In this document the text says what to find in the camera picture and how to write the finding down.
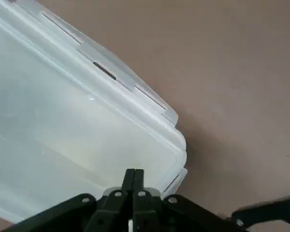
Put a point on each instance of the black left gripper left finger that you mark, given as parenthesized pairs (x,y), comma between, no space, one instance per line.
(106,212)

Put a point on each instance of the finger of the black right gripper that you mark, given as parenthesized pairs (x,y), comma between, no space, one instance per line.
(268,210)

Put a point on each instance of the translucent plastic box lid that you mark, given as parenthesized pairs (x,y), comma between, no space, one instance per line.
(62,108)

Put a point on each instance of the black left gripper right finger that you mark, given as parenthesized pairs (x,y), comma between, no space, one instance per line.
(159,215)

